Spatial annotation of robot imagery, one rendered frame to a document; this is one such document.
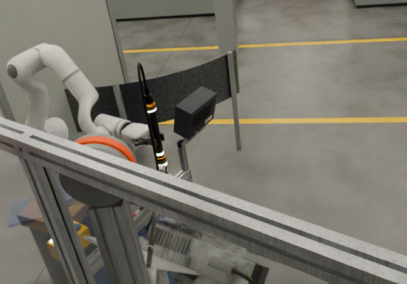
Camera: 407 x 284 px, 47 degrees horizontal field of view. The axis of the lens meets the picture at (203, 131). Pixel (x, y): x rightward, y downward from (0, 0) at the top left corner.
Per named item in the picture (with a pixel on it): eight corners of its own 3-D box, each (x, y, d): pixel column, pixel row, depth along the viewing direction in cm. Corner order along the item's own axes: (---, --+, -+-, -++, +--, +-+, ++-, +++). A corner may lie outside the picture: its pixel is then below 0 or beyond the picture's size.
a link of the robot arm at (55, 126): (37, 171, 227) (22, 129, 215) (62, 152, 241) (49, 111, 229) (55, 176, 222) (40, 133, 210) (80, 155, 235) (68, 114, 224)
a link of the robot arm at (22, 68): (63, 145, 225) (39, 163, 213) (44, 137, 229) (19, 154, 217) (48, 49, 197) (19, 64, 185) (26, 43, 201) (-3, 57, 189)
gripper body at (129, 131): (135, 131, 195) (155, 137, 189) (119, 144, 188) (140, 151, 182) (132, 116, 191) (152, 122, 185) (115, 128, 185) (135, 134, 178)
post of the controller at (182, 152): (186, 171, 267) (181, 143, 257) (181, 170, 268) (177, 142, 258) (189, 168, 269) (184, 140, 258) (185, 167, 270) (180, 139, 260)
